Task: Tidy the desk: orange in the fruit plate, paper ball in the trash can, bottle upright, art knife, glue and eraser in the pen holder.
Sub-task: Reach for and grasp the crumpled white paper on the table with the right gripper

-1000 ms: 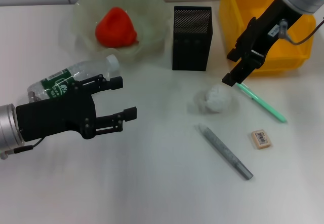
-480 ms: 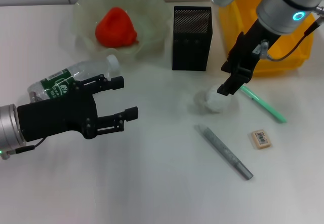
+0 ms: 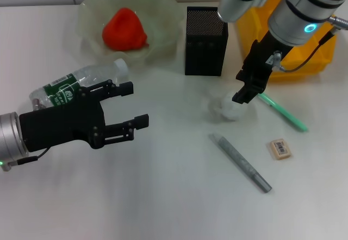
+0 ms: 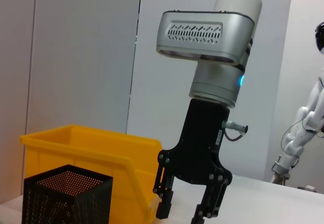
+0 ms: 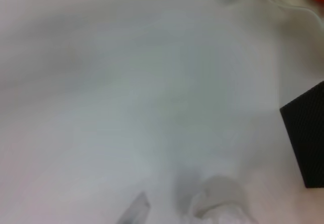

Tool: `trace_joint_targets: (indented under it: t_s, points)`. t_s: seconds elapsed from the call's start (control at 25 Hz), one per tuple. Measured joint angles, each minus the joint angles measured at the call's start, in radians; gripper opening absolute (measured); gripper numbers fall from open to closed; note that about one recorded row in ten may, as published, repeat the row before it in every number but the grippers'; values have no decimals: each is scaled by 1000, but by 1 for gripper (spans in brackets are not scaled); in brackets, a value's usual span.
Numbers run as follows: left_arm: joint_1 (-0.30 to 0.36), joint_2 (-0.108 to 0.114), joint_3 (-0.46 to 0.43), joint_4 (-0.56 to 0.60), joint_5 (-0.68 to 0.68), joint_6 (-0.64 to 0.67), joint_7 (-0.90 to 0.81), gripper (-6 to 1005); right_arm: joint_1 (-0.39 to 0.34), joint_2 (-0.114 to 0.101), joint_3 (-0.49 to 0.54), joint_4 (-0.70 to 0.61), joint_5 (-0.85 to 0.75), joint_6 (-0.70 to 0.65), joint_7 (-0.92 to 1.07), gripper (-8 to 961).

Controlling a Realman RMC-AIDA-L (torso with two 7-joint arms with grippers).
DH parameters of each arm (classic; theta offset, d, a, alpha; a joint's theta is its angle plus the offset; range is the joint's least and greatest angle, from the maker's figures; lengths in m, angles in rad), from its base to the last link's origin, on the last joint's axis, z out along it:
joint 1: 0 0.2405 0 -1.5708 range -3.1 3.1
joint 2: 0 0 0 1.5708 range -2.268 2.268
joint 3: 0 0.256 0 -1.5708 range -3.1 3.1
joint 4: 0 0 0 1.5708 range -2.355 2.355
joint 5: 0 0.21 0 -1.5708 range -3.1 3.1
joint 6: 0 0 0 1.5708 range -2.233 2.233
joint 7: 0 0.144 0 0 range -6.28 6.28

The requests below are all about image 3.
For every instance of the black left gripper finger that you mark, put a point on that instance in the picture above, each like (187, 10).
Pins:
(141, 121)
(126, 88)

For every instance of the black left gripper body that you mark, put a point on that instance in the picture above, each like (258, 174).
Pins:
(59, 123)

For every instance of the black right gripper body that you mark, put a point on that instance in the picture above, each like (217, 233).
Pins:
(261, 58)

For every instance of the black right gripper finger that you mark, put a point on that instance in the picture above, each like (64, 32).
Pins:
(246, 94)

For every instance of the white paper ball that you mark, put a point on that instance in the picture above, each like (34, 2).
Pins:
(231, 111)

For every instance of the clear green-label water bottle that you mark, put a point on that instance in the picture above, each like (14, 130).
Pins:
(89, 73)

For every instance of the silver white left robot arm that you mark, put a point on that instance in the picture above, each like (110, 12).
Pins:
(11, 136)

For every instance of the green pen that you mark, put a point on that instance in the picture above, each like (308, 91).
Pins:
(288, 116)

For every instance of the black mesh pen holder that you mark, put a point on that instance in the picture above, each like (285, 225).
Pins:
(205, 47)

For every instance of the beige eraser with barcode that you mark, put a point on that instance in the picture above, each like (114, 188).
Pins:
(280, 150)

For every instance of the grey pen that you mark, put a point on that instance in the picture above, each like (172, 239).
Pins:
(244, 166)

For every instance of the green glass fruit plate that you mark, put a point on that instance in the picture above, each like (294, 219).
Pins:
(163, 20)

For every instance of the yellow plastic bin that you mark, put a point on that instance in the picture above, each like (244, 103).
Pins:
(304, 60)

